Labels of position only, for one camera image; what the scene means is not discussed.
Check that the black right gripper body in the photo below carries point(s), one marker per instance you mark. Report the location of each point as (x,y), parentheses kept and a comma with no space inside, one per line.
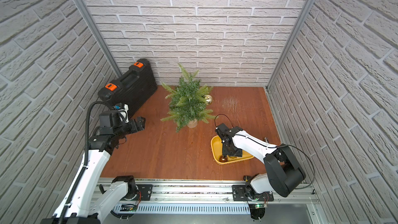
(230,152)

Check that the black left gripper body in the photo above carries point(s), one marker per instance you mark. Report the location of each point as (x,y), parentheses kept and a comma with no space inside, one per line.
(134,124)

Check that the copper brown ball ornament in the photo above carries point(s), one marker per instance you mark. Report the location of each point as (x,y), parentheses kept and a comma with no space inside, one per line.
(223,159)

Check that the pale gold ball ornament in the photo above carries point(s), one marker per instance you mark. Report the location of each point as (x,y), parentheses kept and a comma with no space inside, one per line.
(208,98)

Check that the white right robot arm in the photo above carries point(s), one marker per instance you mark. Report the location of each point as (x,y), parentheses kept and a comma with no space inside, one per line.
(283,170)

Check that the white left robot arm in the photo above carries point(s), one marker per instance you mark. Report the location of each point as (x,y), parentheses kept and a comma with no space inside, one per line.
(76,207)

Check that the beige tree pot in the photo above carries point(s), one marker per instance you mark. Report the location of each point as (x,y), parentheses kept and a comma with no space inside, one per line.
(192,124)

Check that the small green christmas tree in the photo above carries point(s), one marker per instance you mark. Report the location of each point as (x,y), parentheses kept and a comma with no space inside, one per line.
(187,100)

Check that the yellow plastic tray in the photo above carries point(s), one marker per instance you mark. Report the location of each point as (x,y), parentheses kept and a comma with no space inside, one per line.
(216,147)

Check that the black plastic tool case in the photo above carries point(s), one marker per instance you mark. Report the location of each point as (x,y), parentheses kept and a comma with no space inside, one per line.
(133,88)

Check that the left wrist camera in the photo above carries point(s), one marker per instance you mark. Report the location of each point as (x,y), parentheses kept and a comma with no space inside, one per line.
(122,109)

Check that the aluminium mounting rail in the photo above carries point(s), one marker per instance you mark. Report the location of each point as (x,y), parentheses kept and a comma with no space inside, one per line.
(171,196)

